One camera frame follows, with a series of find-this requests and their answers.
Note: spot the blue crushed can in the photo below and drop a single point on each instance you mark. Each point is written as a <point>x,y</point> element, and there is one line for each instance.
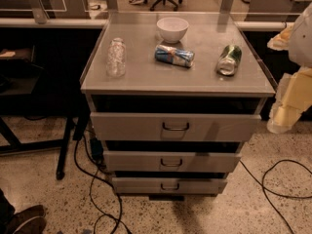
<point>174,56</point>

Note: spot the grey top drawer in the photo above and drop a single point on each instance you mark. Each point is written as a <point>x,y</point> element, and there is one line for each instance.
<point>174,127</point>

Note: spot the black power adapter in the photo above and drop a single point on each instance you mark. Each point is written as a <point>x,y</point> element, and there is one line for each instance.
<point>96,149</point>

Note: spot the green soda can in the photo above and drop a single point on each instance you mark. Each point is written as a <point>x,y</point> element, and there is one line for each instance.
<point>229,60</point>

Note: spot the clear plastic bottle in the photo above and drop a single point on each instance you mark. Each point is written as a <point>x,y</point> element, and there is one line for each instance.
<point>116,58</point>

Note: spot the grey middle drawer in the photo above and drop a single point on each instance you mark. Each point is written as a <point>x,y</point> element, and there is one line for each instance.
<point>193,162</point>

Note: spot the grey bottom drawer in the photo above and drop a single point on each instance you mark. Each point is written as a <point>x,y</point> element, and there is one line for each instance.
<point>181,186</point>

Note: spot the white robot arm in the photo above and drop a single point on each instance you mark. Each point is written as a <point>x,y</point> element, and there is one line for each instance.
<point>300,44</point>

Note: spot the grey drawer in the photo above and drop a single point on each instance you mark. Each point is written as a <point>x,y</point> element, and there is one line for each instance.
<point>193,162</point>
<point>181,186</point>
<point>174,127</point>

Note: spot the black table frame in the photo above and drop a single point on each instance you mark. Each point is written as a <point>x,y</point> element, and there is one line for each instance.
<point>14,145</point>

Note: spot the dark shoe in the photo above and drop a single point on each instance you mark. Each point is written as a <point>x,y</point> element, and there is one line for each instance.
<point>29,221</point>

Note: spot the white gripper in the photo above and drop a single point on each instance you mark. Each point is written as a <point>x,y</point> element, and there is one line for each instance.
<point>301,42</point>

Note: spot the grey drawer cabinet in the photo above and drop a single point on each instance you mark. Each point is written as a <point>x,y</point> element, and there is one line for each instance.
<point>151,86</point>

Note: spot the white bowl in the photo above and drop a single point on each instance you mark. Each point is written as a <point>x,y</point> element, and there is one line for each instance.
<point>172,29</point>

